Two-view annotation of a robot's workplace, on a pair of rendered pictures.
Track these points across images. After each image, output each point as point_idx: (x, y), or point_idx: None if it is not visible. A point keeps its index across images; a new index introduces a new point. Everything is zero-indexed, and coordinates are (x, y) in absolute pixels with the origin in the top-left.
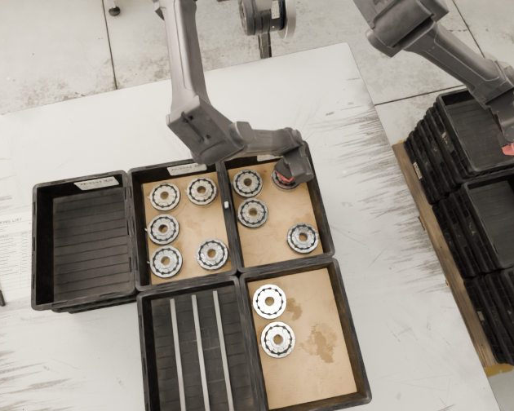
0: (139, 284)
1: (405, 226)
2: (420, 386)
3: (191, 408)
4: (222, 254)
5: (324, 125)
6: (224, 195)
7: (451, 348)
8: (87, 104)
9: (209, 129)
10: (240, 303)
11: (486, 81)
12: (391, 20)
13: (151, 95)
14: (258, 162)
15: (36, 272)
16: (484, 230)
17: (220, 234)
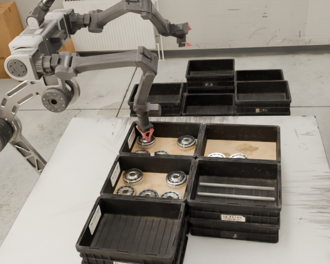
0: (180, 199)
1: (196, 122)
2: (282, 136)
3: None
4: (179, 173)
5: (118, 137)
6: (145, 155)
7: (266, 122)
8: (4, 254)
9: (149, 54)
10: (212, 159)
11: (165, 22)
12: (146, 4)
13: (30, 213)
14: (130, 151)
15: (144, 252)
16: (211, 114)
17: (165, 176)
